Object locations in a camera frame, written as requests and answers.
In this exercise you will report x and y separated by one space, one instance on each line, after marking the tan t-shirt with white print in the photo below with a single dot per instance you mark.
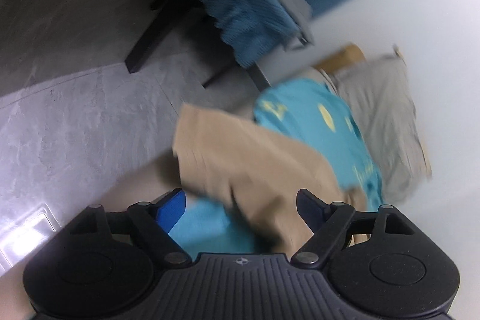
255 162

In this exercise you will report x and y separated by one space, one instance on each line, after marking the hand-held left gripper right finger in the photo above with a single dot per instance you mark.
309 207

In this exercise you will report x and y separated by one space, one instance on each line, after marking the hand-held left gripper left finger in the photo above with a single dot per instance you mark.
172 209

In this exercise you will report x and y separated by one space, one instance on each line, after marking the grey cloth garment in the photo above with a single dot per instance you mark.
386 125

